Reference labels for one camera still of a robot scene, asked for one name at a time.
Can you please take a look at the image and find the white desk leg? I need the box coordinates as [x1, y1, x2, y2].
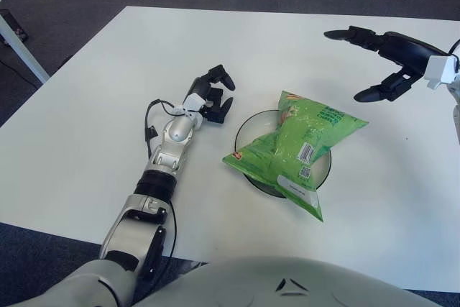
[0, 0, 50, 85]

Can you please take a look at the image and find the black box on floor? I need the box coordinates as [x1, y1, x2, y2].
[0, 8, 29, 44]

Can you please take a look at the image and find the black floor cable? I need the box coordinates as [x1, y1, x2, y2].
[0, 58, 42, 88]

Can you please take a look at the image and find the white plate with black rim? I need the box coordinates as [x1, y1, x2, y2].
[234, 109, 334, 200]

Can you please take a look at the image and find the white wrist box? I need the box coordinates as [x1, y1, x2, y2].
[423, 54, 460, 89]
[175, 93, 202, 114]

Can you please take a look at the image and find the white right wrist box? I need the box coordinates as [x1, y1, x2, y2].
[423, 54, 460, 89]

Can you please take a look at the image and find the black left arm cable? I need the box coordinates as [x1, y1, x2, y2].
[144, 98, 179, 261]

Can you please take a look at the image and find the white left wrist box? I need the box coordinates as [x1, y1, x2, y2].
[175, 93, 202, 114]

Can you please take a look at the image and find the grey robot torso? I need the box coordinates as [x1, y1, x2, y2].
[0, 255, 443, 307]

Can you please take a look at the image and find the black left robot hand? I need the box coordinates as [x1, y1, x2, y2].
[183, 64, 237, 124]

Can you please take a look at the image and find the green snack bag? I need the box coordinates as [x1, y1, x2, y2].
[221, 90, 370, 222]

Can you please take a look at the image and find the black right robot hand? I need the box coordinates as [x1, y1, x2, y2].
[323, 25, 449, 104]

